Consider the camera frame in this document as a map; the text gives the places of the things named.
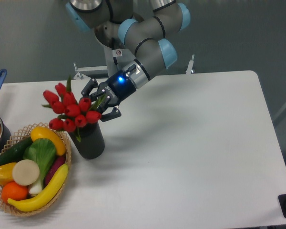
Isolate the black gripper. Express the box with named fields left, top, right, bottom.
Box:
left=81, top=70, right=136, bottom=122

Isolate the red tulip bouquet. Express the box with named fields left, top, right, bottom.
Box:
left=43, top=77, right=105, bottom=142

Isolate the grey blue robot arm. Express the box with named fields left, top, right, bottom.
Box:
left=66, top=0, right=191, bottom=122

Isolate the dark grey ribbed vase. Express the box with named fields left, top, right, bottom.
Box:
left=69, top=122, right=105, bottom=159

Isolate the yellow squash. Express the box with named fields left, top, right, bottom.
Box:
left=31, top=126, right=66, bottom=156

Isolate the purple sweet potato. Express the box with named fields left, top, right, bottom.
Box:
left=44, top=156, right=66, bottom=187

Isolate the green leafy bok choy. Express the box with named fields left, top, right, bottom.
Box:
left=22, top=138, right=56, bottom=197

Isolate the woven wicker basket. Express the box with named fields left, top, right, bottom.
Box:
left=0, top=123, right=72, bottom=217

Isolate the green cucumber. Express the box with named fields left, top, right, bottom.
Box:
left=0, top=137, right=33, bottom=166

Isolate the beige round disc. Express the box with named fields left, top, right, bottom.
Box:
left=12, top=159, right=40, bottom=186

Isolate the yellow bell pepper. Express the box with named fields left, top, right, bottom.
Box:
left=0, top=162, right=17, bottom=186

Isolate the orange fruit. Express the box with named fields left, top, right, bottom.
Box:
left=1, top=181, right=28, bottom=203

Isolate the yellow banana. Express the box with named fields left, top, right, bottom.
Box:
left=8, top=164, right=69, bottom=212

